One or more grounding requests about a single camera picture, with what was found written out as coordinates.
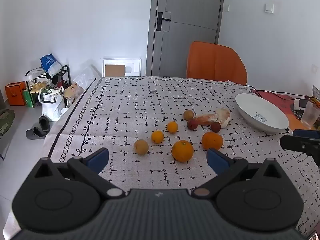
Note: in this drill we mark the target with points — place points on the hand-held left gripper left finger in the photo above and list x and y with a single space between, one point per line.
98 160

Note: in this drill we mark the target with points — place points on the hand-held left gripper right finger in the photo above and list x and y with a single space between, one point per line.
217 161

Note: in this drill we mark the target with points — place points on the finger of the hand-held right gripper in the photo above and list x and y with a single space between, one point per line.
306 133
300 145

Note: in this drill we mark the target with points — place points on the large orange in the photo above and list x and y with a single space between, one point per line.
182 150
212 140

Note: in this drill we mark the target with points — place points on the red lychee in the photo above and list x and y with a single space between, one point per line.
215 126
192 124

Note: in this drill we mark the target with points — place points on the peeled orange segment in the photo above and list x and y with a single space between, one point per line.
205 119

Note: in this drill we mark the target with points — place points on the round tan fruit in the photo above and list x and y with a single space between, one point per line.
141 147
188 114

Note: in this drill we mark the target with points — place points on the peeled whitish citrus piece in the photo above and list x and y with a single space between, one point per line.
223 117

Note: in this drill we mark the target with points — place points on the white plate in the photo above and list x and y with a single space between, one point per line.
260 112

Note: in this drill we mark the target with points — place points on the small orange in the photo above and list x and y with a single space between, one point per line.
157 136
172 127

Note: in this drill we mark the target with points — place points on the clear plastic cup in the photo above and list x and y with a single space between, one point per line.
310 116

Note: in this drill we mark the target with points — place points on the white charger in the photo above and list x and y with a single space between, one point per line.
298 104

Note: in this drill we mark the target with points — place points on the snack bag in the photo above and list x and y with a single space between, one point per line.
316 95

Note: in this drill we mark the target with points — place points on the red mat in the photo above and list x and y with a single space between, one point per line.
282 100

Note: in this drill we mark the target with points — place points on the dark grey slipper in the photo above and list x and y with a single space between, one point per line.
35 133
44 123

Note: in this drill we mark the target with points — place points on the white shopping bag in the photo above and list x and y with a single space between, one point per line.
51 110

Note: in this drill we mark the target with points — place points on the white black patterned tablecloth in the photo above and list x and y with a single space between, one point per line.
140 100

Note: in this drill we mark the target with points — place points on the brown paper bag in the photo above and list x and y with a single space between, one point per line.
72 90

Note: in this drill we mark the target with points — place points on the clear plastic bag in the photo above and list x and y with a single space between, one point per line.
86 77

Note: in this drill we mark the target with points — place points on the brown cardboard piece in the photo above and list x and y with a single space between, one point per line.
115 70

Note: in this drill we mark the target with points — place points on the black shoe rack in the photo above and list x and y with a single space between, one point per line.
65 75

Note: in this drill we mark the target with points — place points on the green box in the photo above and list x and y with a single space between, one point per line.
28 98

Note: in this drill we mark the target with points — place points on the yellow slippers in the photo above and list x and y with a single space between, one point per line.
38 87

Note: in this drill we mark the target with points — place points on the orange chair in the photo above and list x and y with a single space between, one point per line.
215 61

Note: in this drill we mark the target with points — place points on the camouflage cloth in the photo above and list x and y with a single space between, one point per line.
5 121

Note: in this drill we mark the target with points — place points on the white foam packaging board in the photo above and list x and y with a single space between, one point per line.
132 65

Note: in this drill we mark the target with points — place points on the orange paper bag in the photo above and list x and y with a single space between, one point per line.
15 93

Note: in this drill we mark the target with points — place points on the blue white bag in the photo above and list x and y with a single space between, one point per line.
51 63

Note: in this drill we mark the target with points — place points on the grey door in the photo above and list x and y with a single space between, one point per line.
185 30

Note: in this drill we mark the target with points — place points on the white light switch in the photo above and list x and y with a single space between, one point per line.
269 8

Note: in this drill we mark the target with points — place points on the small white wall button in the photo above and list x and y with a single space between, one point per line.
227 7

